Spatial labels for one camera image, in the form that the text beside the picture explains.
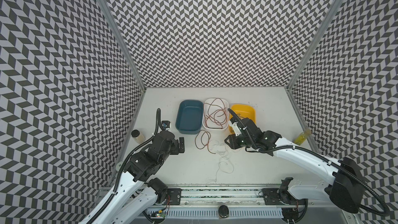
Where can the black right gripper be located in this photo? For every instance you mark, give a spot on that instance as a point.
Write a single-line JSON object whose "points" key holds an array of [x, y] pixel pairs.
{"points": [[238, 140]]}

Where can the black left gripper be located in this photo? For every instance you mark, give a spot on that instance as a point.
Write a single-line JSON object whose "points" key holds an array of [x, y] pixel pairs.
{"points": [[176, 150]]}

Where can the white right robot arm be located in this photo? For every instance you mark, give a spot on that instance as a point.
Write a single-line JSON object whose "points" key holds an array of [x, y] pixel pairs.
{"points": [[341, 180]]}

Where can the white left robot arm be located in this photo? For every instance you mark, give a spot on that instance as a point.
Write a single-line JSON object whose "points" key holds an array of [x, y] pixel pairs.
{"points": [[136, 191]]}

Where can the yellow plastic bin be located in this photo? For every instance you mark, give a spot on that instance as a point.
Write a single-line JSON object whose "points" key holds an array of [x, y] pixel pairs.
{"points": [[244, 111]]}

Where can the black lid spice jar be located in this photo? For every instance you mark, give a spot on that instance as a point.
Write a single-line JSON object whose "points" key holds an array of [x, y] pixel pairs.
{"points": [[138, 136]]}

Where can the teal plastic bin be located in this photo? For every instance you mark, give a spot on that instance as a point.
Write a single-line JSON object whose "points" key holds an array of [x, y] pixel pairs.
{"points": [[189, 117]]}

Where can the white plastic bin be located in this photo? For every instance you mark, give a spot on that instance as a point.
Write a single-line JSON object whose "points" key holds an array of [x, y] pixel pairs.
{"points": [[216, 115]]}

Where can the yellow liquid bottle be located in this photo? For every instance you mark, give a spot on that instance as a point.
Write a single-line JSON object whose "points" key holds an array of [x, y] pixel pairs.
{"points": [[302, 137]]}

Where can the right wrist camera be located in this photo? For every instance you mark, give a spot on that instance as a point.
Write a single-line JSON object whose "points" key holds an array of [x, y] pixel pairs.
{"points": [[234, 126]]}

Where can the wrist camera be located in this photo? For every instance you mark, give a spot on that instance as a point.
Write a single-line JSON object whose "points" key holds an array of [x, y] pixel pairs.
{"points": [[234, 126], [165, 124]]}

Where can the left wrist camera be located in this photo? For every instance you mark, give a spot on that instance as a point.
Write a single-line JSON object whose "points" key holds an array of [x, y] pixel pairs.
{"points": [[165, 124]]}

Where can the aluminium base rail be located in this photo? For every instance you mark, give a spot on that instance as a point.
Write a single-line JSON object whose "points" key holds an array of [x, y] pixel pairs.
{"points": [[251, 202]]}

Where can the black knob on rail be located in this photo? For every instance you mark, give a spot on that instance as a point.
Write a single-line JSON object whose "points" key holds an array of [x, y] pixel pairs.
{"points": [[223, 211]]}

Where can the aluminium corner post left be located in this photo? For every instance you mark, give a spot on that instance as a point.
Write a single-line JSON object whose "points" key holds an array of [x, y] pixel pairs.
{"points": [[120, 40]]}

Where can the aluminium corner post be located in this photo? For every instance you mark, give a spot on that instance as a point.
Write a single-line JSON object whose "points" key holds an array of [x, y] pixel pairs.
{"points": [[120, 40], [331, 13]]}

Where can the aluminium corner post right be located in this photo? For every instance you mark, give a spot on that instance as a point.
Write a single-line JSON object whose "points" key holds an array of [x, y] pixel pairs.
{"points": [[331, 13]]}

